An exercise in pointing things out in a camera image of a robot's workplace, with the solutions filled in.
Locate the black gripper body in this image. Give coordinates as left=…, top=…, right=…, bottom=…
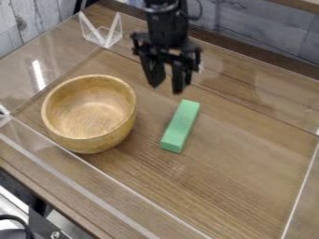
left=130, top=6, right=203, bottom=72

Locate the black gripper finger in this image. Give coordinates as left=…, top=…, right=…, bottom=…
left=172, top=61, right=192, bottom=94
left=140, top=53, right=166, bottom=88

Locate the green rectangular block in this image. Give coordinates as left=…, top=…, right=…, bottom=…
left=159, top=100, right=199, bottom=153

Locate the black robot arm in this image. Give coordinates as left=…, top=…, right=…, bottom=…
left=130, top=0, right=203, bottom=94

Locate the wooden bowl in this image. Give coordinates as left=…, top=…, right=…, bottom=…
left=42, top=75, right=138, bottom=154

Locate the clear acrylic corner bracket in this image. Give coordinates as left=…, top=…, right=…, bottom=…
left=79, top=12, right=123, bottom=49

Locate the clear acrylic enclosure wall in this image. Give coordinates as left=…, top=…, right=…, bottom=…
left=0, top=19, right=319, bottom=239

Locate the black metal bracket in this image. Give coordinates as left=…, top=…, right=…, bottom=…
left=28, top=208, right=63, bottom=239

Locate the black cable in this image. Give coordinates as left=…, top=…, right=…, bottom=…
left=0, top=215, right=32, bottom=239

